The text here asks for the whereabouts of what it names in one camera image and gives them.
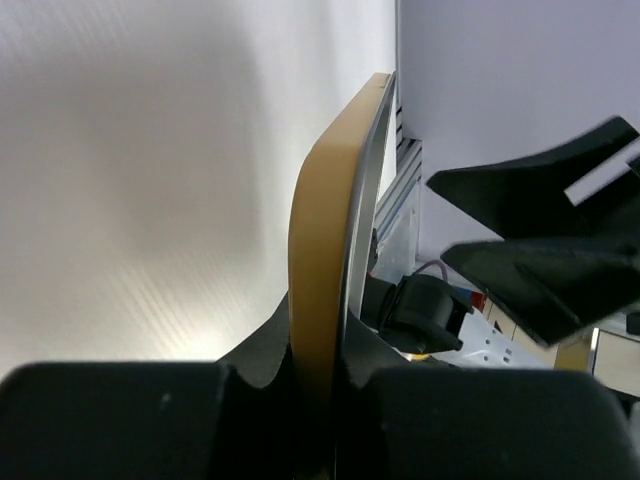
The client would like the aluminium frame post right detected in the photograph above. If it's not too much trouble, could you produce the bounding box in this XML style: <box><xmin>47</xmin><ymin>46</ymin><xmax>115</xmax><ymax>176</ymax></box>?
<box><xmin>372</xmin><ymin>94</ymin><xmax>425</xmax><ymax>281</ymax></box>

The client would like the silver tin lid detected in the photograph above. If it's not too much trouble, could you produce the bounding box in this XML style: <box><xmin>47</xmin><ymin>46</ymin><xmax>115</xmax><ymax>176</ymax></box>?
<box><xmin>288</xmin><ymin>73</ymin><xmax>396</xmax><ymax>479</ymax></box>

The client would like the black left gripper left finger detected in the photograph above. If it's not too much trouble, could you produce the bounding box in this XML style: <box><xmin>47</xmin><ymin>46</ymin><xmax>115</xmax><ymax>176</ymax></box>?
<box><xmin>1</xmin><ymin>302</ymin><xmax>295</xmax><ymax>479</ymax></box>

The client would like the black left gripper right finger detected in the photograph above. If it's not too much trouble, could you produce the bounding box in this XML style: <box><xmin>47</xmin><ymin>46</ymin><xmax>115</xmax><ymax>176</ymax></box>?
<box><xmin>332</xmin><ymin>311</ymin><xmax>630</xmax><ymax>479</ymax></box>

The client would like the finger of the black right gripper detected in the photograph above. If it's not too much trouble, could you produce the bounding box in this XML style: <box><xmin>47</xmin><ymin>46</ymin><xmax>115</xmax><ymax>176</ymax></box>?
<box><xmin>427</xmin><ymin>116</ymin><xmax>639</xmax><ymax>240</ymax></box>
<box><xmin>441</xmin><ymin>238</ymin><xmax>639</xmax><ymax>346</ymax></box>

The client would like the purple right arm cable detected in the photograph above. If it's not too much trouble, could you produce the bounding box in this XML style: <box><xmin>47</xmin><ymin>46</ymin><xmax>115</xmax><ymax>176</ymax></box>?
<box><xmin>412</xmin><ymin>259</ymin><xmax>451</xmax><ymax>279</ymax></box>

